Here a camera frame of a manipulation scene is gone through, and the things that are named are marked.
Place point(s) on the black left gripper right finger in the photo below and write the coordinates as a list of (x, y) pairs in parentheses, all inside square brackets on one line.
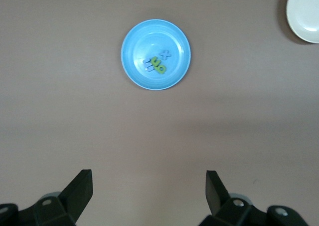
[(224, 208)]

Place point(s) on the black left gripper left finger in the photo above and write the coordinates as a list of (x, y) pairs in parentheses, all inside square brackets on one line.
[(69, 198)]

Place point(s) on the green foam letter b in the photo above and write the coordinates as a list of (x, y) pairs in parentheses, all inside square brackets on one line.
[(158, 70)]

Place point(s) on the blue foam letter m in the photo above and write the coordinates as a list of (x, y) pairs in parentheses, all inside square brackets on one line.
[(147, 66)]

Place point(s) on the blue foam letter x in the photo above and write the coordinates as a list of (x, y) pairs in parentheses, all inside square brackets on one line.
[(165, 54)]

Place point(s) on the brown table cover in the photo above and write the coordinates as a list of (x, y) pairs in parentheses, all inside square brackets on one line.
[(74, 111)]

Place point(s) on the blue plate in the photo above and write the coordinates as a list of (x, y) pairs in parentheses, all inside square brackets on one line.
[(154, 36)]

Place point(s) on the beige plate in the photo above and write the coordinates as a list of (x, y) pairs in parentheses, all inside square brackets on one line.
[(306, 16)]

